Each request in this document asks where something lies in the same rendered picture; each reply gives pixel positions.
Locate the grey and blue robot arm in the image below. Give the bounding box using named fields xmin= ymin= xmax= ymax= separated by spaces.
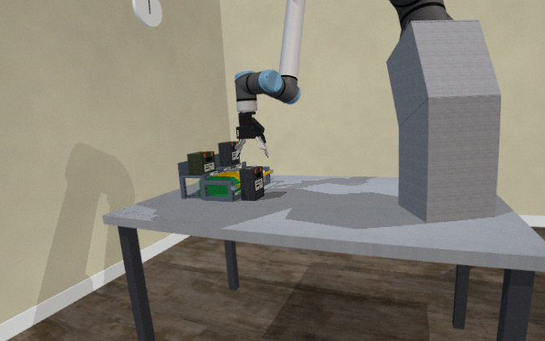
xmin=235 ymin=0 xmax=454 ymax=113

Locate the yellow bin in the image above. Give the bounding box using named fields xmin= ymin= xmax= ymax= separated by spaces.
xmin=215 ymin=171 xmax=240 ymax=180

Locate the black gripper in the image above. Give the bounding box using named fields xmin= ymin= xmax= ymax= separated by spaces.
xmin=235 ymin=111 xmax=269 ymax=158

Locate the green open bin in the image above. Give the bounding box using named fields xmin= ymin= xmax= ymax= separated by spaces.
xmin=206 ymin=176 xmax=241 ymax=197

